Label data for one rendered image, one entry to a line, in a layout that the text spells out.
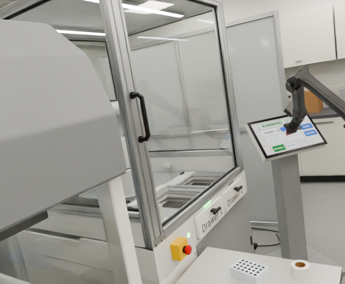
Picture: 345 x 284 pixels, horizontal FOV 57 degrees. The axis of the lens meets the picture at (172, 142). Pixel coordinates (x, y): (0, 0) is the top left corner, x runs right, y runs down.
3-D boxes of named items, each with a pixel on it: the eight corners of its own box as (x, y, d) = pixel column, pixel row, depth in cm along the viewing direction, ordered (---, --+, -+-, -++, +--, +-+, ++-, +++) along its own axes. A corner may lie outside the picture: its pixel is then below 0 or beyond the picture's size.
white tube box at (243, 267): (269, 275, 125) (268, 266, 124) (257, 287, 119) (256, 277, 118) (242, 265, 134) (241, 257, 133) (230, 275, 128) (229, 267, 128)
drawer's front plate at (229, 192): (244, 193, 199) (242, 176, 197) (226, 212, 176) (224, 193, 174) (242, 193, 200) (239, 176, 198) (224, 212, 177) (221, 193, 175)
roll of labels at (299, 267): (315, 274, 121) (314, 264, 120) (302, 282, 118) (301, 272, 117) (300, 266, 127) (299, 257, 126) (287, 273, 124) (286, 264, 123)
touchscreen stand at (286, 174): (348, 274, 233) (337, 138, 216) (296, 294, 221) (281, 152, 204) (301, 245, 281) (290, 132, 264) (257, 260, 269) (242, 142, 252)
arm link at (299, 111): (292, 87, 155) (309, 72, 154) (283, 81, 158) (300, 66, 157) (296, 125, 191) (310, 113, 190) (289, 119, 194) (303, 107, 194)
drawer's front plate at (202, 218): (225, 214, 174) (222, 195, 172) (200, 239, 150) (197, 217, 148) (221, 213, 174) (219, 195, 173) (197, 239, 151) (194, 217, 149)
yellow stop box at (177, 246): (191, 253, 135) (188, 237, 134) (182, 262, 129) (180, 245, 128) (180, 251, 138) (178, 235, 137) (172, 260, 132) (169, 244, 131)
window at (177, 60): (236, 166, 199) (215, 7, 183) (159, 227, 129) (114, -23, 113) (235, 166, 199) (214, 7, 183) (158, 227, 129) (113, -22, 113)
